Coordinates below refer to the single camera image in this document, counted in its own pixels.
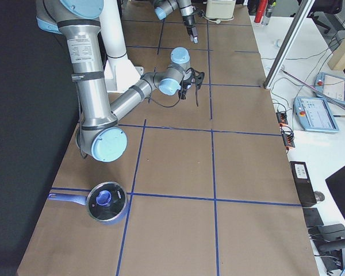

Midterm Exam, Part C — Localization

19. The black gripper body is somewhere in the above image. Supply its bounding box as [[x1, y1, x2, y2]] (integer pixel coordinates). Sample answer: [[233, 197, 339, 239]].
[[181, 73, 194, 91], [182, 13, 196, 28]]

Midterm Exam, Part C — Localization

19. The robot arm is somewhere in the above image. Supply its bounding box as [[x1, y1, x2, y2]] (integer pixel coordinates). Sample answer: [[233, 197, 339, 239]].
[[149, 0, 200, 44], [36, 1, 198, 162]]

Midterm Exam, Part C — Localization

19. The white appliance box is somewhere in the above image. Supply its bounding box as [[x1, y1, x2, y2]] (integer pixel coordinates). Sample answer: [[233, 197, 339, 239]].
[[205, 0, 236, 20]]

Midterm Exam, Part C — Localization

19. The red bottle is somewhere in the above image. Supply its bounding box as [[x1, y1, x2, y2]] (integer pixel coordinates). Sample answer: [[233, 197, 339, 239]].
[[254, 0, 268, 23]]

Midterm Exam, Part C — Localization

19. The teach pendant near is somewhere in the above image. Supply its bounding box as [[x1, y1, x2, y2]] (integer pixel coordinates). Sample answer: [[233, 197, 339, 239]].
[[293, 97, 339, 133]]

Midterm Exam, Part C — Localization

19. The teach pendant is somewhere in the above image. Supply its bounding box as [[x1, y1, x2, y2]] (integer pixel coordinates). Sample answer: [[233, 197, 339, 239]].
[[293, 97, 339, 133], [315, 72, 345, 106]]

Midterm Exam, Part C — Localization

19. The blue pot with glass lid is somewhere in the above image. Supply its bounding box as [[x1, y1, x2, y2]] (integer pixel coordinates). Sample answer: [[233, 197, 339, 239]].
[[48, 182, 129, 225]]

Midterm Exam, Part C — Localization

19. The black power box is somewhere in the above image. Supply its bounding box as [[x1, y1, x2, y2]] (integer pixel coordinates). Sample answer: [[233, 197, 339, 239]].
[[289, 161, 317, 208]]

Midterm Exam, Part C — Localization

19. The teach pendant far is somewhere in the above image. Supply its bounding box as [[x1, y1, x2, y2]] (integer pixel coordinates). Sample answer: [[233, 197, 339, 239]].
[[315, 72, 345, 106]]

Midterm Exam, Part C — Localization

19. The black camera cable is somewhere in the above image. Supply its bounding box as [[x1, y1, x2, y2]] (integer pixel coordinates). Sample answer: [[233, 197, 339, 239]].
[[146, 67, 202, 109]]

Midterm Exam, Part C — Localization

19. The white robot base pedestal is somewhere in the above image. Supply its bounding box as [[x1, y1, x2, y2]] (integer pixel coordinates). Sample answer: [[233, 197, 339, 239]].
[[99, 0, 140, 93]]

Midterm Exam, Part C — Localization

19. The aluminium frame post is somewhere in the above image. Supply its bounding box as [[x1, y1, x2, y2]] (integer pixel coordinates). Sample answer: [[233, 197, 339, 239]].
[[263, 0, 315, 89]]

